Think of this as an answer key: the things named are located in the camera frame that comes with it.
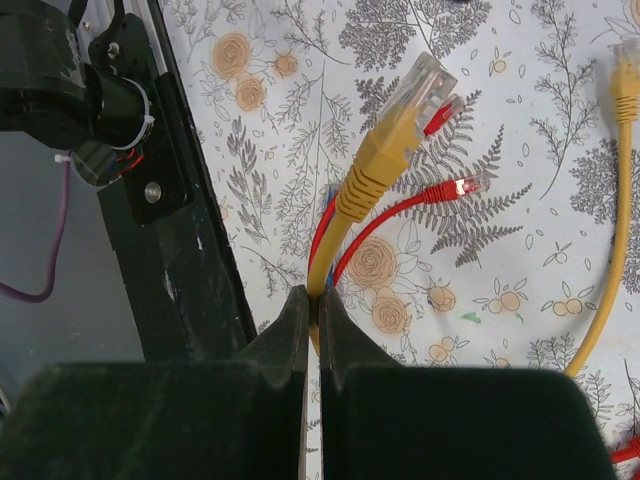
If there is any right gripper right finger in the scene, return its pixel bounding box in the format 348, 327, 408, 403
318, 289, 615, 479

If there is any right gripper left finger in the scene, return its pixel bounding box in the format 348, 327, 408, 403
1, 286, 309, 479

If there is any yellow ethernet cable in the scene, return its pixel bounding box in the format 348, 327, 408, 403
307, 42, 640, 379

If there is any floral table mat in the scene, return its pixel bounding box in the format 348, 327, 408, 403
160, 1, 639, 479

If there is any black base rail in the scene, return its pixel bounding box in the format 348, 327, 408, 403
98, 1, 256, 361

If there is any blue ethernet cable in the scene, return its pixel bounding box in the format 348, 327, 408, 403
322, 182, 341, 289

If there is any red ethernet cable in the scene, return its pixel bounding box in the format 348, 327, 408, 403
332, 172, 494, 286
307, 92, 469, 281

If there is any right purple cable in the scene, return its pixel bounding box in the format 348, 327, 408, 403
0, 159, 74, 304

